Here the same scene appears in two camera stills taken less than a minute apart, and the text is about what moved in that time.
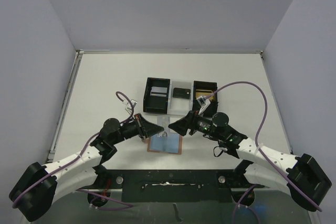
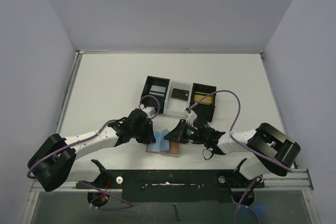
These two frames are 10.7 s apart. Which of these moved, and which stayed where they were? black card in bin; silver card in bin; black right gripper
Moved: black right gripper
Stayed: black card in bin; silver card in bin
